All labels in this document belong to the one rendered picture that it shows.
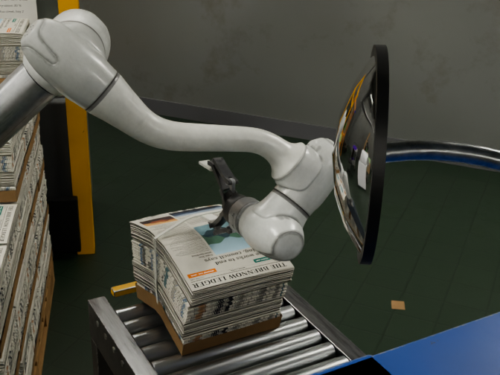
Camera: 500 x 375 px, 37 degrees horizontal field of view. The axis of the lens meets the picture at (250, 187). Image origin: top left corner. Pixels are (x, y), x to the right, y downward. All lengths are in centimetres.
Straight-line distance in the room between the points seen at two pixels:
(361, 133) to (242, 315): 145
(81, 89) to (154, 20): 451
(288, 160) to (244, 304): 46
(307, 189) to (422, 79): 374
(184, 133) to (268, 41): 406
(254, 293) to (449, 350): 122
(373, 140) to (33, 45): 107
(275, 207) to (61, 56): 54
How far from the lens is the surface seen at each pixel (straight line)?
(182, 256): 187
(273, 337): 204
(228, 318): 193
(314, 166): 163
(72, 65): 149
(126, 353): 197
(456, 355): 72
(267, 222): 161
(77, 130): 380
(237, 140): 159
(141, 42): 609
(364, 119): 53
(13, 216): 263
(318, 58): 549
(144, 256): 206
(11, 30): 318
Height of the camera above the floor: 196
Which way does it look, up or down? 24 degrees down
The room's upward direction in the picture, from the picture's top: 2 degrees clockwise
